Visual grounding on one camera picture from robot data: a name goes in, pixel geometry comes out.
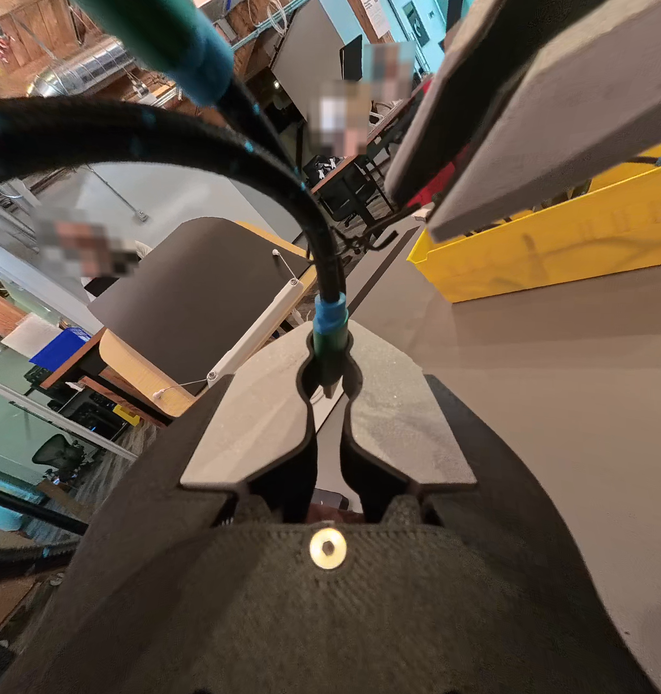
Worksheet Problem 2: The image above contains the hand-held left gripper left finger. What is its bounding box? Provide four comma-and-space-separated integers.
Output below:
180, 326, 316, 491

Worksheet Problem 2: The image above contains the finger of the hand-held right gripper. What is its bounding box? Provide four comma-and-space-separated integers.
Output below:
385, 0, 593, 209
426, 0, 661, 244

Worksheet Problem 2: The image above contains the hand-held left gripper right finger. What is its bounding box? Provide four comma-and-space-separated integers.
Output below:
342, 320, 478, 497

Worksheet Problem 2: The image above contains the green plug braided hdmi cable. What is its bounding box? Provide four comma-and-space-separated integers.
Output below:
0, 0, 359, 398

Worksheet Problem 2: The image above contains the yellow plastic bin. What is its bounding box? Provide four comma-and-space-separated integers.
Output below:
409, 145, 661, 305

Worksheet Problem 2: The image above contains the grey panel with wooden rim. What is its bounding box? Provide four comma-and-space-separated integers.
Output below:
89, 217, 320, 419

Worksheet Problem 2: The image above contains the black office chair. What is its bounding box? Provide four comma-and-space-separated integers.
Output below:
32, 433, 88, 484

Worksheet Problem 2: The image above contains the blue box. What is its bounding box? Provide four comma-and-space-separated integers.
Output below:
30, 328, 94, 373

